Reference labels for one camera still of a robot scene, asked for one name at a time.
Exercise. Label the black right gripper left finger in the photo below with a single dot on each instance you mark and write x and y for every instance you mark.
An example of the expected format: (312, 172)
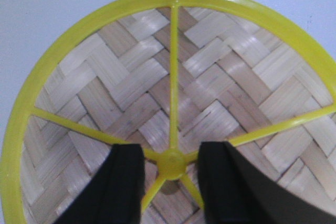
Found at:
(115, 192)

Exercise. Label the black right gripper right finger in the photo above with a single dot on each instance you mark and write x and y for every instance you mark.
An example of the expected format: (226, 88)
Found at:
(234, 191)

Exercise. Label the woven bamboo steamer lid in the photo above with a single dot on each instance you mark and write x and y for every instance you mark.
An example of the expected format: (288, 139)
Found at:
(166, 76)

